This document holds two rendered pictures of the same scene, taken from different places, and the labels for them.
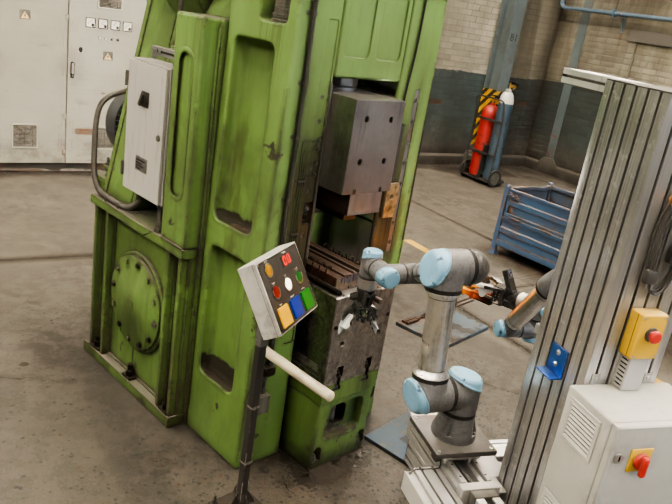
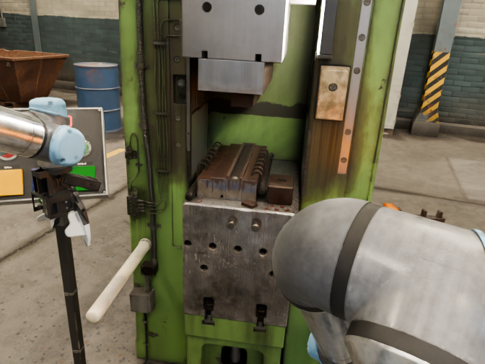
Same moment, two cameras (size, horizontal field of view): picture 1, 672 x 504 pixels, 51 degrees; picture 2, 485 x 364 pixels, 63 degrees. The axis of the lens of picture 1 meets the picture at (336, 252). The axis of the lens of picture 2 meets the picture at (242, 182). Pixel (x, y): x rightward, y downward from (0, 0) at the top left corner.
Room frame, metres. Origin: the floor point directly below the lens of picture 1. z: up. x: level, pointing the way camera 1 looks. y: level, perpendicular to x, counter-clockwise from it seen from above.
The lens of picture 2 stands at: (2.27, -1.10, 1.46)
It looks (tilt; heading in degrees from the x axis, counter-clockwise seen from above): 21 degrees down; 53
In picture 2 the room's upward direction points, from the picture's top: 3 degrees clockwise
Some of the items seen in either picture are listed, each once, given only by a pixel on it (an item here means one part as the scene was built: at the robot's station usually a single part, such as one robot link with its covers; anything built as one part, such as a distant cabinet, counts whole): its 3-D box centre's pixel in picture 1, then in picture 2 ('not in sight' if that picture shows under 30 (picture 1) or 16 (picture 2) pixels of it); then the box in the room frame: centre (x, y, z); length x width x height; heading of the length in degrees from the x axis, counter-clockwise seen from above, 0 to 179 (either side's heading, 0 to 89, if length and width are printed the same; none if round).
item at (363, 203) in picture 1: (332, 190); (240, 70); (3.11, 0.06, 1.32); 0.42 x 0.20 x 0.10; 46
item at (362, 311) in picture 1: (364, 303); (55, 189); (2.44, -0.14, 1.07); 0.09 x 0.08 x 0.12; 20
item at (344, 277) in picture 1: (320, 263); (236, 167); (3.11, 0.06, 0.96); 0.42 x 0.20 x 0.09; 46
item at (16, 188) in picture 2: (284, 316); (9, 183); (2.36, 0.15, 1.01); 0.07 x 0.05 x 0.07; 161
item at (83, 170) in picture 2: (306, 299); (82, 178); (2.55, 0.08, 1.01); 0.07 x 0.05 x 0.07; 161
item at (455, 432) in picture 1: (455, 420); not in sight; (2.06, -0.49, 0.87); 0.15 x 0.15 x 0.10
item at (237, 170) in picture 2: (325, 256); (242, 159); (3.12, 0.04, 0.99); 0.42 x 0.05 x 0.01; 46
